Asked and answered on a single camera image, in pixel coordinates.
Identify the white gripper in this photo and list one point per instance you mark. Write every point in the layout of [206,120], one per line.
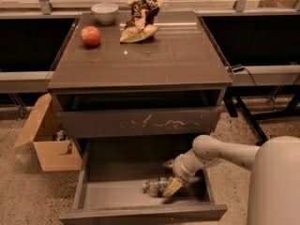
[180,168]

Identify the clear plastic water bottle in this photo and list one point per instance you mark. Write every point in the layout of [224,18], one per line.
[154,186]

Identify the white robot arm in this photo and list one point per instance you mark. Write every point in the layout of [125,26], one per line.
[274,187]

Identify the scratched top drawer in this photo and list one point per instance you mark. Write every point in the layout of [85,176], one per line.
[137,113]

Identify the open middle drawer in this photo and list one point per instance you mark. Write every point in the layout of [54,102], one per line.
[110,190]

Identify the grey drawer cabinet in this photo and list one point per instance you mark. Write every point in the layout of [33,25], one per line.
[179,57]

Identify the can in cardboard box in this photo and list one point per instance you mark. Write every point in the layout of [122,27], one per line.
[59,135]

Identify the open cardboard box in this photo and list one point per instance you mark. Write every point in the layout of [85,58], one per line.
[38,130]

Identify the crumpled brown chip bag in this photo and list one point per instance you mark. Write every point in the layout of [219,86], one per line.
[141,26]

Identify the red apple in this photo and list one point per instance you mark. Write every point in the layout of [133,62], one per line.
[90,36]

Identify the white ceramic bowl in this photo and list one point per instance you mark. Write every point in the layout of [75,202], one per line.
[105,13]

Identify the black rolling stand frame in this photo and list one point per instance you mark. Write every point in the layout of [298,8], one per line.
[234,100]

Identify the black power adapter with cable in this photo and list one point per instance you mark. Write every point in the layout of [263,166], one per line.
[241,76]

